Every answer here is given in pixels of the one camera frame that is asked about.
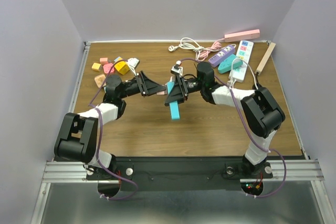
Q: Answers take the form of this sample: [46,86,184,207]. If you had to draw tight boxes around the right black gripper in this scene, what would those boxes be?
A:
[164,74,204,106]

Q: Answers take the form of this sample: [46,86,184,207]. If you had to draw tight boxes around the red pink cube adapter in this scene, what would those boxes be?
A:
[103,63,115,74]

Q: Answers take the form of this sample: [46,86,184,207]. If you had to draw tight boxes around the green triangular power strip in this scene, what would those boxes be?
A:
[218,54,243,74]

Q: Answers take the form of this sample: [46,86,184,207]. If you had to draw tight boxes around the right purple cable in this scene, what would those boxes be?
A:
[178,58,286,199]

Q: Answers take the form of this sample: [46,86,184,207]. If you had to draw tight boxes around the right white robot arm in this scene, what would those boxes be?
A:
[165,61,286,177]

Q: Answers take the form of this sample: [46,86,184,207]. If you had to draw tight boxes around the peach cube plug adapter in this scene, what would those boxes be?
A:
[94,74,106,88]

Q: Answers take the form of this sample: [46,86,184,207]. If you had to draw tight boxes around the purple power strip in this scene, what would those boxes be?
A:
[167,37,237,68]

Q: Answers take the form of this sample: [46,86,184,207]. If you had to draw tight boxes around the light blue cube adapter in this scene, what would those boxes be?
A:
[114,57,123,62]

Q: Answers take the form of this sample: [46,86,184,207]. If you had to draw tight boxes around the pink power strip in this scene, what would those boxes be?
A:
[196,29,260,62]

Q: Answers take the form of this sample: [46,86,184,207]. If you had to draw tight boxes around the wooden stick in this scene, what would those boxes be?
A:
[255,42,276,75]

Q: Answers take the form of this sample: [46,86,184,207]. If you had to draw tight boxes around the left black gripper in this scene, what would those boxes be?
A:
[119,71,165,99]

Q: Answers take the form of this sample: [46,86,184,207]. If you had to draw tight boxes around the small yellow cube adapter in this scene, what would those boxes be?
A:
[91,62,102,72]

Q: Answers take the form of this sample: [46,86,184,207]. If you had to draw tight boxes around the yellow cube plug adapter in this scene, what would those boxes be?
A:
[114,61,130,75]

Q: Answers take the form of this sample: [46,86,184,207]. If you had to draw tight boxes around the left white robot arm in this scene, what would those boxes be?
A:
[54,71,166,182]

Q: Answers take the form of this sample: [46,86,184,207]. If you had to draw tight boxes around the small pink cube adapter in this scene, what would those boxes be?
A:
[100,57,109,65]

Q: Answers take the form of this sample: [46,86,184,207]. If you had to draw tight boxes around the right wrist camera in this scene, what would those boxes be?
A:
[170,64,183,77]

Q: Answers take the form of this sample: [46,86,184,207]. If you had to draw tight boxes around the teal power strip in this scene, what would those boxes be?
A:
[166,81,180,120]

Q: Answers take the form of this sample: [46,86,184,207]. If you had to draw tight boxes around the white cube adapter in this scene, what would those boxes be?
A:
[127,58,140,69]

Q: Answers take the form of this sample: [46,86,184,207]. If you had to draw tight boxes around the white multicolour power strip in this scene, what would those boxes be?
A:
[229,40,258,88]

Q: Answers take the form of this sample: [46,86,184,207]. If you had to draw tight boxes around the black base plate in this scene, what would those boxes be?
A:
[86,156,273,192]

